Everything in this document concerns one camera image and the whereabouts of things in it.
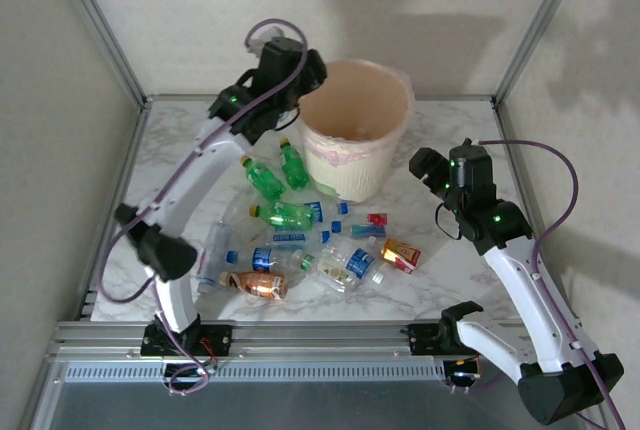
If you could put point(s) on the small red carton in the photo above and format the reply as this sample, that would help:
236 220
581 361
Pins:
376 220

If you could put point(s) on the small green plastic bottle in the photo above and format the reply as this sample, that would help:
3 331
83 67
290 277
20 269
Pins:
265 181
294 170

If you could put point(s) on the orange juice carton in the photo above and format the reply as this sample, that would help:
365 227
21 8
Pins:
400 255

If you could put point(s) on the teal blue carton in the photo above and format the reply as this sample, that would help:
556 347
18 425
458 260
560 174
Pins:
367 231

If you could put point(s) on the clear bottle white cap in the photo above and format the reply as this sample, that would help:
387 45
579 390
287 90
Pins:
360 261

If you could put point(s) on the large green plastic bottle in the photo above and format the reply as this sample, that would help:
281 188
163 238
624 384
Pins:
285 216

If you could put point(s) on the clear bottle green cap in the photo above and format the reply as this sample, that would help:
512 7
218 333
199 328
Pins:
330 270

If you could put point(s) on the crushed clear plastic bottle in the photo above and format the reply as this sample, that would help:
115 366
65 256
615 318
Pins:
216 250

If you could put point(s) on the clear bottle dark blue label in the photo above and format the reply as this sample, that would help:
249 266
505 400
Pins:
262 258

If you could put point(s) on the brown tea plastic bottle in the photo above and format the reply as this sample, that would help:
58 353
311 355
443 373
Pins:
257 285

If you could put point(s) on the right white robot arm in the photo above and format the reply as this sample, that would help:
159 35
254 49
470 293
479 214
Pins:
530 295

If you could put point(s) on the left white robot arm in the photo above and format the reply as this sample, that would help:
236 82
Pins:
200 175

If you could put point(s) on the pink plastic bin liner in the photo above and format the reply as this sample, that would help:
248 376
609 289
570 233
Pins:
350 95

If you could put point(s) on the beige ribbed plastic bin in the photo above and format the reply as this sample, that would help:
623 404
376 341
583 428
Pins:
360 180

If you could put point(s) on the small lit circuit board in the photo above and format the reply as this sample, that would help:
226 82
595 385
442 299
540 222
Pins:
462 375

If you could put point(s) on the grey metal sheet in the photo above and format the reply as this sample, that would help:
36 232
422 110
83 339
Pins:
325 407

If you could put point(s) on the aluminium side frame rail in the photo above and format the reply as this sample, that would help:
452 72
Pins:
134 150
506 135

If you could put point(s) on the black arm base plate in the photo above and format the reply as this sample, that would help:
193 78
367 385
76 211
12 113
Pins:
220 337
422 337

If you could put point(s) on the aluminium frame post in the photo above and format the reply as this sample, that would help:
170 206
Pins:
542 25
100 25

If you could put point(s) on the aluminium front mounting rail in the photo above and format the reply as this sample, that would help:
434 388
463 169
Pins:
320 337

